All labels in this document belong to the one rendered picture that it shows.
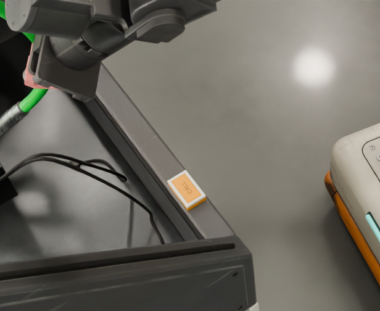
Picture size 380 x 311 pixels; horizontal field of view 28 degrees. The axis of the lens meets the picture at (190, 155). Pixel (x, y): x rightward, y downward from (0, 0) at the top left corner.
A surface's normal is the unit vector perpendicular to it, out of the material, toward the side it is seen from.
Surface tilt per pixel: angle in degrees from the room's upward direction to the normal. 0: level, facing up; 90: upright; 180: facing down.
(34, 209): 0
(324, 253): 0
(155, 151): 0
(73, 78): 45
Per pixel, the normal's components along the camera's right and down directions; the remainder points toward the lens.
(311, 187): -0.11, -0.54
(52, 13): 0.48, 0.54
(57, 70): 0.59, -0.22
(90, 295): 0.54, 0.67
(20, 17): -0.80, -0.05
